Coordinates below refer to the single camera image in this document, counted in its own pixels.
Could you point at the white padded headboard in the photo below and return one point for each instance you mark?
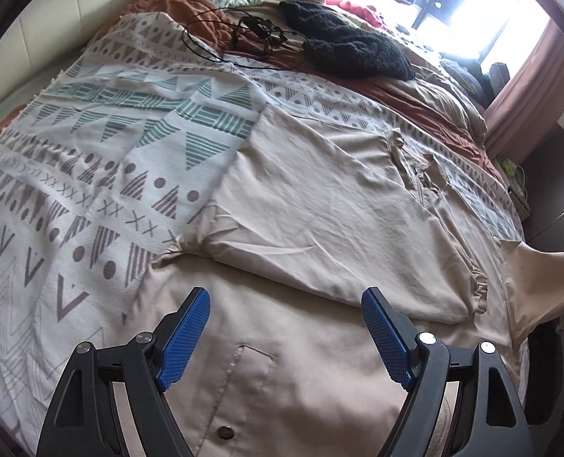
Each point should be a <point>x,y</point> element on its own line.
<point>30,43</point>

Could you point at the white power strip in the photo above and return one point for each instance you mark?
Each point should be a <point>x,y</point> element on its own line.
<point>515,185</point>

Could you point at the geometric patterned blanket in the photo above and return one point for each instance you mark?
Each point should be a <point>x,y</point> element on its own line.
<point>96,162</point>

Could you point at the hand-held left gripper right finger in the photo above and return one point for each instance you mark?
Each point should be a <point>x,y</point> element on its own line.
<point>386,338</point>

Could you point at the red cloth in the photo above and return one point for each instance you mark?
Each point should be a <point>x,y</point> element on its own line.
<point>363,12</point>

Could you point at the dark clothes pile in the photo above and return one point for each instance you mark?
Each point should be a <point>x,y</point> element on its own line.
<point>472,76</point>

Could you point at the rust orange blanket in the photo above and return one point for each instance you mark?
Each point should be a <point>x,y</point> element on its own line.
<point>386,88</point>

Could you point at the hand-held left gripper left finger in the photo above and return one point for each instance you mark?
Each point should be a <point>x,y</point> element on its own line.
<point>187,338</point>

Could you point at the black knit garment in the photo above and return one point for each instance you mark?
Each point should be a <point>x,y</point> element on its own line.
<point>344,43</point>

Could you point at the pink curtain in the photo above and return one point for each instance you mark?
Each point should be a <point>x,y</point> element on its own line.
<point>524,95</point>

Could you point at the beige coat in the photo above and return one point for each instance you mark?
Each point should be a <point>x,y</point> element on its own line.
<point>310,190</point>

